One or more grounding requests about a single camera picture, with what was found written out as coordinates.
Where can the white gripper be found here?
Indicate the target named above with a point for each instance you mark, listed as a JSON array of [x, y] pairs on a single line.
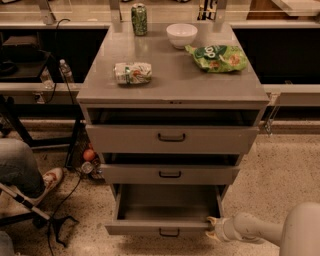
[[222, 228]]

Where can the grey bottom drawer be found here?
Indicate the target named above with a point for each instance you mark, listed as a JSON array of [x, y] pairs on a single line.
[[165, 210]]

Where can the grey drawer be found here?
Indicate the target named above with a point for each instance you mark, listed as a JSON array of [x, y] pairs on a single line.
[[171, 139], [169, 174], [165, 210]]

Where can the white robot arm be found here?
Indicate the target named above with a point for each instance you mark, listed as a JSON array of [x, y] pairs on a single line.
[[299, 235]]

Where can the grey middle drawer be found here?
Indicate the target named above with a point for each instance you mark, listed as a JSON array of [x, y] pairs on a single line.
[[169, 174]]

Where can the grey top drawer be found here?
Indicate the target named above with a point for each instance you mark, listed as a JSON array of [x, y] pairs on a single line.
[[171, 139]]

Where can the grey drawer cabinet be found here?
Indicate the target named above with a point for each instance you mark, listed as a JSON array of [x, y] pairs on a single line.
[[179, 94]]

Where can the orange ball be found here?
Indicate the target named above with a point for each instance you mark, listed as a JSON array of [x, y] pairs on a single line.
[[89, 155]]

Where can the white sneaker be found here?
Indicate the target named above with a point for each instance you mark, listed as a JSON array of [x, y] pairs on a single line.
[[50, 180]]

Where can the green chip bag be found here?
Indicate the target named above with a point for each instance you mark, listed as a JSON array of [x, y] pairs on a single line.
[[218, 58]]

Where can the black chair base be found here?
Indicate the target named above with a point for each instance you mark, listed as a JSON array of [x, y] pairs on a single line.
[[39, 217]]

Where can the lying white soda can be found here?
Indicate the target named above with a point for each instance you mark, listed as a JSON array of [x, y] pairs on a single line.
[[132, 73]]

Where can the white bowl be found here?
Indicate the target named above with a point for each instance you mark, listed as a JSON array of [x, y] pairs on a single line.
[[181, 34]]

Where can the person leg in jeans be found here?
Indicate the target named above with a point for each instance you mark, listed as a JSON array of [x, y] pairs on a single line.
[[18, 167]]

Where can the clear water bottle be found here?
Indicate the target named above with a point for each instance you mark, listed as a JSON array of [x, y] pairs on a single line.
[[66, 73]]

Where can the upright green soda can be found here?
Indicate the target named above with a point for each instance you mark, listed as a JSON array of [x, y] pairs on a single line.
[[139, 19]]

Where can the black side table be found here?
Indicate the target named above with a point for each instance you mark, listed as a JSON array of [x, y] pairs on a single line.
[[31, 88]]

